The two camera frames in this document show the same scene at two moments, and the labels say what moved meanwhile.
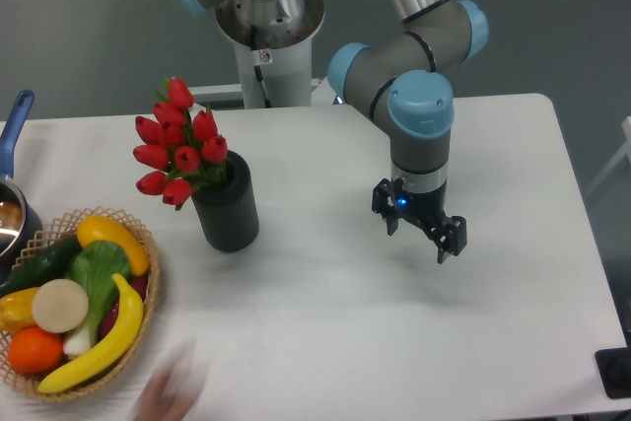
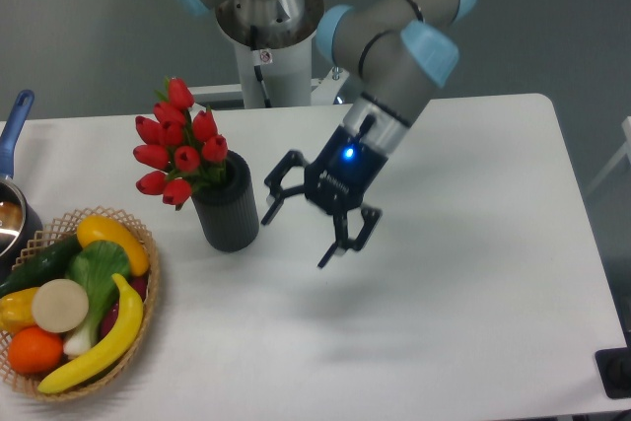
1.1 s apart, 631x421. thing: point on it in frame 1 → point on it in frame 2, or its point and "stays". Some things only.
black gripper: [450, 237] → [336, 181]
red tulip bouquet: [180, 140] stays
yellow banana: [131, 316] stays
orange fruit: [34, 351] stays
